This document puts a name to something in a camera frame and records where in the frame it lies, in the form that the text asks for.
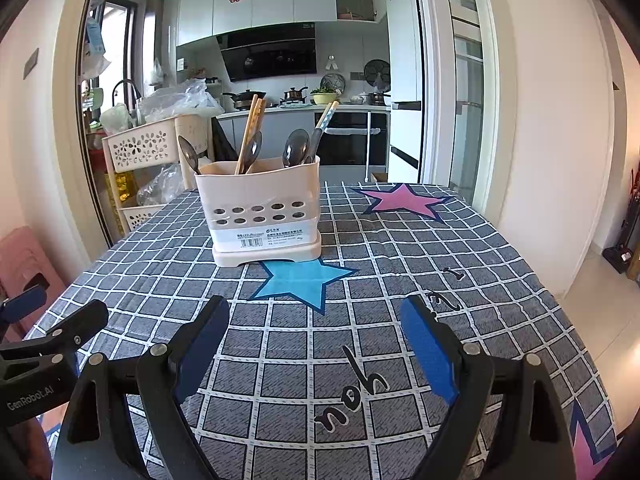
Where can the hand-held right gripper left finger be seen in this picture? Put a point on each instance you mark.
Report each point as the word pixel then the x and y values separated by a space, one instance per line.
pixel 200 355

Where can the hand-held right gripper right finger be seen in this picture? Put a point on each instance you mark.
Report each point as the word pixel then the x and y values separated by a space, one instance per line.
pixel 430 350

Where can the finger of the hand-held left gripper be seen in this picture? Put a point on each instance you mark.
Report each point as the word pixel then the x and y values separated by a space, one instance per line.
pixel 25 305
pixel 75 325

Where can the cream plastic utensil holder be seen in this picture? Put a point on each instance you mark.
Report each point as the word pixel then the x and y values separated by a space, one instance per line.
pixel 260 210

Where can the pink chair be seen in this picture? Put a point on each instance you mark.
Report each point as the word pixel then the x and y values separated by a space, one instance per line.
pixel 25 255

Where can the grey checked star tablecloth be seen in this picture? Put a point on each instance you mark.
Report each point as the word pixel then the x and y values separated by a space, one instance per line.
pixel 400 260

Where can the crumpled clear plastic bag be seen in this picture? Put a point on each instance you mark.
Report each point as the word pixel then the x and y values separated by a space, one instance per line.
pixel 160 185

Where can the cream plastic basket rack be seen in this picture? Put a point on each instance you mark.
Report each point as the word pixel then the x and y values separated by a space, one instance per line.
pixel 145 147

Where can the black cloth on chair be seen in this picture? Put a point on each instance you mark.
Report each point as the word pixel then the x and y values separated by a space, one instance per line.
pixel 223 140

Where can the black upright vacuum cleaner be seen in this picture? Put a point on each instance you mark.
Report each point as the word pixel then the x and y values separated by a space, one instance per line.
pixel 622 240

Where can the black built-in oven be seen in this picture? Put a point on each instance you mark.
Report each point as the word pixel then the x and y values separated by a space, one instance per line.
pixel 355 140

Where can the kitchen faucet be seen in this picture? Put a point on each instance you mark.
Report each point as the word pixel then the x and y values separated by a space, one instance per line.
pixel 122 91

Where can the clear plastic bag pile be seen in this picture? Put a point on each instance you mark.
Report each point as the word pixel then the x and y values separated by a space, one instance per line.
pixel 180 100

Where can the steel pot with lid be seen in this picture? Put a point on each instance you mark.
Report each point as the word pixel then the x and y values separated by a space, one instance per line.
pixel 378 98

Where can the black wok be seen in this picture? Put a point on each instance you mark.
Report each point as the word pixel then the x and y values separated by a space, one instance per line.
pixel 240 99

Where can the hanging white plastic bag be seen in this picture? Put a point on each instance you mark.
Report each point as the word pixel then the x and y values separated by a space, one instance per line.
pixel 95 55

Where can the green vegetable bowl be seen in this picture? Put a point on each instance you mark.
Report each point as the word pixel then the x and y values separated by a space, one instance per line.
pixel 325 96

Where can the steel cooking pot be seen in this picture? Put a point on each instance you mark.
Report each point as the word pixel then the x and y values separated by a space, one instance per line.
pixel 295 96

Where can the white refrigerator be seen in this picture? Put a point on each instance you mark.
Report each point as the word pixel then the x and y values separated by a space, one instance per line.
pixel 404 60

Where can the black range hood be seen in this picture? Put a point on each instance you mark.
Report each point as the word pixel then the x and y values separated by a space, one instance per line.
pixel 270 55

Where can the white upper kitchen cabinets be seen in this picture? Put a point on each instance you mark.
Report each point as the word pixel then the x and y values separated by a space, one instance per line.
pixel 260 0

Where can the grey wall switch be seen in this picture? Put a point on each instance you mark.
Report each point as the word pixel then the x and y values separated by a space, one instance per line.
pixel 30 63

